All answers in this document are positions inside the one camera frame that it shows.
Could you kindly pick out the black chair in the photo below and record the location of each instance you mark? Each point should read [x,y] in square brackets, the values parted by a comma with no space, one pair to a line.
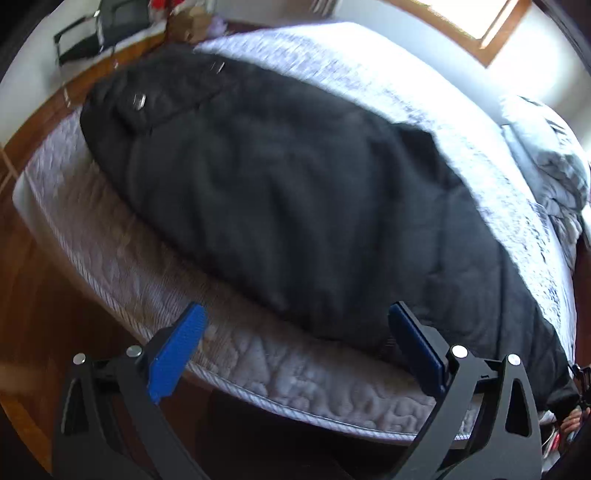
[106,27]

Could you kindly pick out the black pants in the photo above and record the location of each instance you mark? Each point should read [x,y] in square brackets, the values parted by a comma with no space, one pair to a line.
[295,194]

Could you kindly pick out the cardboard box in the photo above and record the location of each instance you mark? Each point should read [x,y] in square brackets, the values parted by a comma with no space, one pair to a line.
[189,25]

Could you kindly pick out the wooden-framed window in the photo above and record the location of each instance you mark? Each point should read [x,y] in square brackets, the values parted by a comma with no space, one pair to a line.
[466,18]

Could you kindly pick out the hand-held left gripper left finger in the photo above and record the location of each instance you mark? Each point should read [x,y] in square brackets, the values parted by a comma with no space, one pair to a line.
[178,350]

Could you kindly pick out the quilted leaf-pattern mattress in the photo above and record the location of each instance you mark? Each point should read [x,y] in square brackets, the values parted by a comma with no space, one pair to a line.
[138,286]

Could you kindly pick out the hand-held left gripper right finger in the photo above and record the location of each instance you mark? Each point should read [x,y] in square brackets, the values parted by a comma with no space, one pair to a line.
[415,346]

